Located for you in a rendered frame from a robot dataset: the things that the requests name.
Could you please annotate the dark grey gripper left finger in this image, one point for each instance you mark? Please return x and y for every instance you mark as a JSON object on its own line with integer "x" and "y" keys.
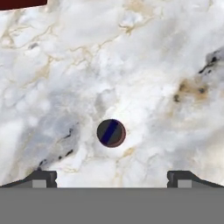
{"x": 43, "y": 177}

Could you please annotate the dark red cabinet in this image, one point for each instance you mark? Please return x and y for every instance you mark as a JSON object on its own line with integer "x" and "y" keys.
{"x": 20, "y": 3}

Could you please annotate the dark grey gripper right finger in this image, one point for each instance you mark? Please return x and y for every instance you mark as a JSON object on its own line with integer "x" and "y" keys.
{"x": 180, "y": 177}

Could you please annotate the dark round drink can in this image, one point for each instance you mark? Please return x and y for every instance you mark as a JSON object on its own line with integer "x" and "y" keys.
{"x": 111, "y": 133}

